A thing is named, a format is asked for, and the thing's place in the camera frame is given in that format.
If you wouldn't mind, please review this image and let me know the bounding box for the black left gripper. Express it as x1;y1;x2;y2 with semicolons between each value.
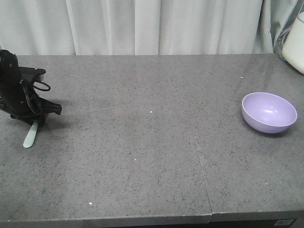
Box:
0;49;62;126

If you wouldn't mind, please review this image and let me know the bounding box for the mint green plastic spoon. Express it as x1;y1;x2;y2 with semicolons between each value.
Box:
23;122;38;148

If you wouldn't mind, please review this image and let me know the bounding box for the purple plastic bowl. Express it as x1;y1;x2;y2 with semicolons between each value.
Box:
242;92;298;134

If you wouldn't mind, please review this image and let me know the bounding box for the white grey curtain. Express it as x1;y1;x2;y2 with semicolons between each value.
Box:
0;0;304;55

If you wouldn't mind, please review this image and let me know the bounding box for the white rice cooker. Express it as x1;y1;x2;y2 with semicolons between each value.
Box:
282;12;304;74

